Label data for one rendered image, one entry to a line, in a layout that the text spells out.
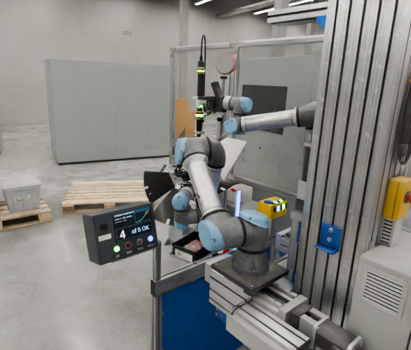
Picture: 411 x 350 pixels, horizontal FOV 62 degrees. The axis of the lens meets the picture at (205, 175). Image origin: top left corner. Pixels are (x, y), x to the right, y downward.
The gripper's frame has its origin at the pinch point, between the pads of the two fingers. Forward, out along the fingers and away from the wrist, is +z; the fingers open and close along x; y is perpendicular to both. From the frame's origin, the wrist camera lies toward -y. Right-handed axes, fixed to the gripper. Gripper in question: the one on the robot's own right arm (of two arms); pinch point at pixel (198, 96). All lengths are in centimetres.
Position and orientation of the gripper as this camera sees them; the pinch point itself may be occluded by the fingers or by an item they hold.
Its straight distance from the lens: 201.7
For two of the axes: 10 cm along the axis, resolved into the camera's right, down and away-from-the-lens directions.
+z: -7.7, -1.9, 6.0
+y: -0.4, 9.6, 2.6
